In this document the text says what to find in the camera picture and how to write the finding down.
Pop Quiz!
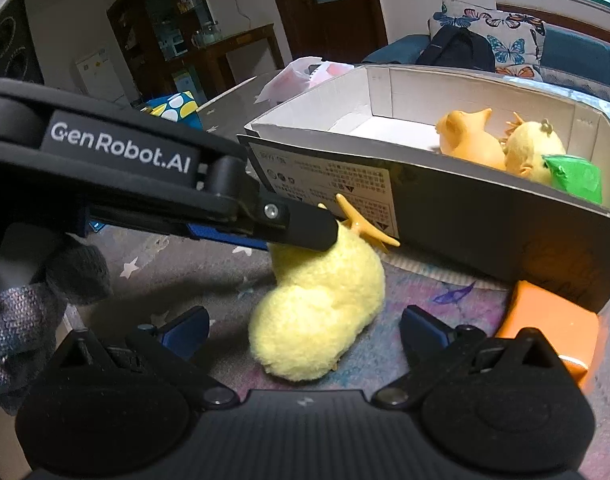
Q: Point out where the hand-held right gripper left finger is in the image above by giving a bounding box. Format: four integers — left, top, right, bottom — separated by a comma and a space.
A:
55, 306, 242, 409

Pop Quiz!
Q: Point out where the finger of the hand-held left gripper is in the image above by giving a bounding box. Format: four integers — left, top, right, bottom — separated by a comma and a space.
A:
205, 156, 341, 252
86, 207, 272, 254

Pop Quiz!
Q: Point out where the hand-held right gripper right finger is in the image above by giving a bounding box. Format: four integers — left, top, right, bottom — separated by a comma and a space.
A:
372, 306, 560, 410

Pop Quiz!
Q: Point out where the yellow plush chick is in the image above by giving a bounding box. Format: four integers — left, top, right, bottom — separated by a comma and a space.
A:
248, 194, 401, 382
502, 112, 568, 186

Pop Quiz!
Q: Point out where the grey cardboard box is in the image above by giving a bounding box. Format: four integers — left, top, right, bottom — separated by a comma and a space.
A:
237, 64, 610, 313

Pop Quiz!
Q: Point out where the orange packet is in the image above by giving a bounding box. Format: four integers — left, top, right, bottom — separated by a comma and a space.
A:
495, 280, 600, 391

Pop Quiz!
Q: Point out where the orange rubber chick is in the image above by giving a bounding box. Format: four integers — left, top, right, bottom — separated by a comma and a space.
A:
435, 108, 508, 171

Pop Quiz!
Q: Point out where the green packet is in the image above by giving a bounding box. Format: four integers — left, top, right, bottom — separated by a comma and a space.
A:
542, 154, 604, 206

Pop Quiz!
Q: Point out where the person's left hand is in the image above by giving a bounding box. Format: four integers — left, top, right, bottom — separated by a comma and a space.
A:
0, 240, 112, 413

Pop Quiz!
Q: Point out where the grey star print tablecloth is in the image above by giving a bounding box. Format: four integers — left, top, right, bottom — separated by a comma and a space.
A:
60, 72, 610, 461

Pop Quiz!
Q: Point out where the white refrigerator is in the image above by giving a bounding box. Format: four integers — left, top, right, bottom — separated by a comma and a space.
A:
75, 47, 126, 107

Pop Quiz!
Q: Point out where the blue polka dot box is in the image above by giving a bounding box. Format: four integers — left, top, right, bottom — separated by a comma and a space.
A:
140, 91, 206, 132

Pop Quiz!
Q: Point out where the dark wooden display cabinet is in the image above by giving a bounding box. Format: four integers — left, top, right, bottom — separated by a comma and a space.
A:
106, 0, 226, 106

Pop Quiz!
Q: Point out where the pink plastic bag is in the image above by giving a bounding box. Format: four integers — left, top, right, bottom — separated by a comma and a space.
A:
255, 57, 358, 108

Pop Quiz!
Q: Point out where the glass jar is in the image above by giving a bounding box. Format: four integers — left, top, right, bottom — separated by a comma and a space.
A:
192, 21, 223, 48

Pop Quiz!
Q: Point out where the dark wooden side table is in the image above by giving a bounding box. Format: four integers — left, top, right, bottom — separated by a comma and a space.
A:
192, 24, 285, 106

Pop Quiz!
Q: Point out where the dark wooden door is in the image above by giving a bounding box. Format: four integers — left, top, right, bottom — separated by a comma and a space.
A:
262, 0, 388, 68

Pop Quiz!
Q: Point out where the black backpack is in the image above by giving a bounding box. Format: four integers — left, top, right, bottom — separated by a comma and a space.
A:
416, 25, 496, 73

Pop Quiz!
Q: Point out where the butterfly print pillow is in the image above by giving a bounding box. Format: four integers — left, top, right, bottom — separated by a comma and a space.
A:
429, 0, 546, 81

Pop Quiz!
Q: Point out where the teal sofa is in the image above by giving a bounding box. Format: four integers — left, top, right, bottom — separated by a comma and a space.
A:
362, 27, 610, 111

